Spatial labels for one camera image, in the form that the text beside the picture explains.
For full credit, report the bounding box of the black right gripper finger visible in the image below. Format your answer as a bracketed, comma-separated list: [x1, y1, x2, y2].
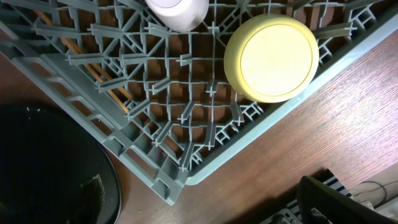
[297, 176, 397, 224]

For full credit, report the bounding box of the yellow-green bowl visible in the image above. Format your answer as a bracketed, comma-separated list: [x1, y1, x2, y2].
[223, 14, 319, 103]

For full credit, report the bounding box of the pink cup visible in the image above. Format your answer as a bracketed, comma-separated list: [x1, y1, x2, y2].
[145, 0, 209, 32]

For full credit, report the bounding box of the wooden chopstick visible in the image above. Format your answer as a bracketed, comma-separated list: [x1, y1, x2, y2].
[83, 63, 130, 114]
[34, 10, 133, 100]

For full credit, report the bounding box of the grey dishwasher rack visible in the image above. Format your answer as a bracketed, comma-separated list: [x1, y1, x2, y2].
[1, 1, 397, 205]

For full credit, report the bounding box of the round black serving tray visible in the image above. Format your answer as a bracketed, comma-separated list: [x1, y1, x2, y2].
[1, 103, 122, 223]

